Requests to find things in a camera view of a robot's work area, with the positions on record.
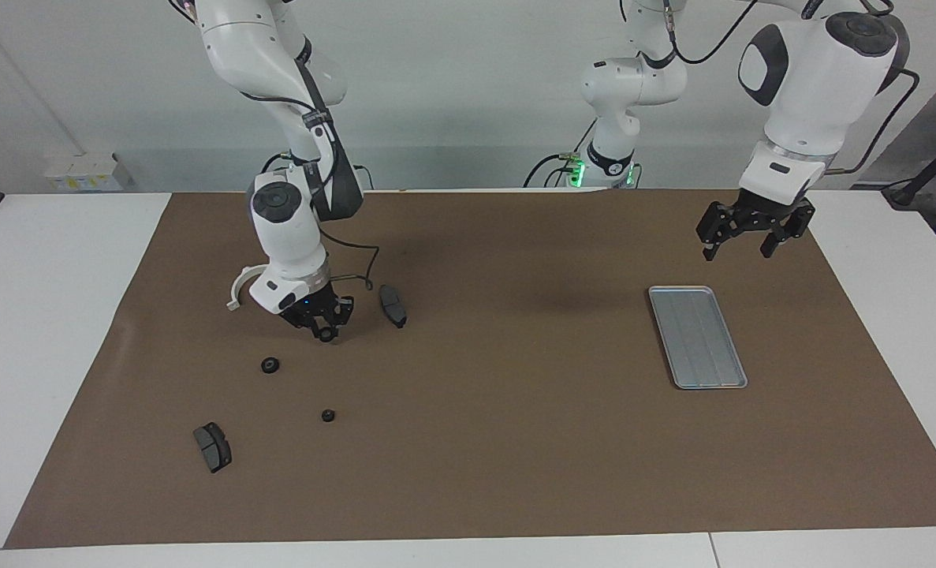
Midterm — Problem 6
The silver metal tray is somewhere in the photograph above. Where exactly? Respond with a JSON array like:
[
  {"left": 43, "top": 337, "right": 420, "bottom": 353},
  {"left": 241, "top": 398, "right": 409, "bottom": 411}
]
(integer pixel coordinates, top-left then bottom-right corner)
[{"left": 647, "top": 286, "right": 749, "bottom": 391}]

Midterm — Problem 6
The long dark grey brake pad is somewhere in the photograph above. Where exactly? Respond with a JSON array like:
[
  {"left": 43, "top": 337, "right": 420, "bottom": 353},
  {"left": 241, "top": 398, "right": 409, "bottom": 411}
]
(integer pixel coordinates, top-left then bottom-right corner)
[{"left": 379, "top": 284, "right": 408, "bottom": 329}]

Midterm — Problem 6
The short dark grey brake pad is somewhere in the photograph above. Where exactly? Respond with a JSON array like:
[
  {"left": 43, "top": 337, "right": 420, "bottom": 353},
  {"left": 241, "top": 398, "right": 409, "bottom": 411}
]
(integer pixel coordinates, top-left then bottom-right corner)
[{"left": 192, "top": 422, "right": 233, "bottom": 474}]

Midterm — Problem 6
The black stand pole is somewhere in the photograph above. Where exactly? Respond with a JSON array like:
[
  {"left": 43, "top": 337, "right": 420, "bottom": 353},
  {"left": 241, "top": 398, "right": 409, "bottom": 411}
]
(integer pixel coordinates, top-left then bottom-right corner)
[{"left": 882, "top": 130, "right": 936, "bottom": 210}]

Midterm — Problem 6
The brown paper mat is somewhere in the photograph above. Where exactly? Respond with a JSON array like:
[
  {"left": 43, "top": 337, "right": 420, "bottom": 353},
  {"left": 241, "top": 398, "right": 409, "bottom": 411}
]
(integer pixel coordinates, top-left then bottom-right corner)
[{"left": 4, "top": 188, "right": 936, "bottom": 550}]

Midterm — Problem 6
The white socket box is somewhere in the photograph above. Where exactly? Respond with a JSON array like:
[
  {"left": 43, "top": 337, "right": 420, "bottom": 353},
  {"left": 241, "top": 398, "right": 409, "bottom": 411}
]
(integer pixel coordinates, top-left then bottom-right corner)
[{"left": 44, "top": 152, "right": 133, "bottom": 192}]

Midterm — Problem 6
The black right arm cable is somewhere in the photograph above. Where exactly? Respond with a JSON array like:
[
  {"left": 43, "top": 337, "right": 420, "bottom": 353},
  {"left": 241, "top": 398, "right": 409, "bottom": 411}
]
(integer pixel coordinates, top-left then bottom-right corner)
[{"left": 239, "top": 91, "right": 380, "bottom": 293}]

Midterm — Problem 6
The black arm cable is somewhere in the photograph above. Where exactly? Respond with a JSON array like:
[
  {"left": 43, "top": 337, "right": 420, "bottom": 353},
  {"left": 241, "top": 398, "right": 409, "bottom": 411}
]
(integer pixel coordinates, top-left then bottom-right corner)
[
  {"left": 661, "top": 0, "right": 922, "bottom": 174},
  {"left": 239, "top": 91, "right": 380, "bottom": 293}
]

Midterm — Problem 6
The white curved plastic bracket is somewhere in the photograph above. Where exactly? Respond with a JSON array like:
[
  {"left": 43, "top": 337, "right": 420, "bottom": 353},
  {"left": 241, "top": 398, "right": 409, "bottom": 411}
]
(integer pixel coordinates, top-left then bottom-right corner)
[{"left": 226, "top": 267, "right": 262, "bottom": 312}]

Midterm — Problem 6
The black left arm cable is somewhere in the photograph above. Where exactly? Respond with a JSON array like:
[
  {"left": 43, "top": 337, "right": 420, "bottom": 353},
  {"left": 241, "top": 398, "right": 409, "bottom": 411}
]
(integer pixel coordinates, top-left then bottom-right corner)
[{"left": 661, "top": 0, "right": 922, "bottom": 174}]

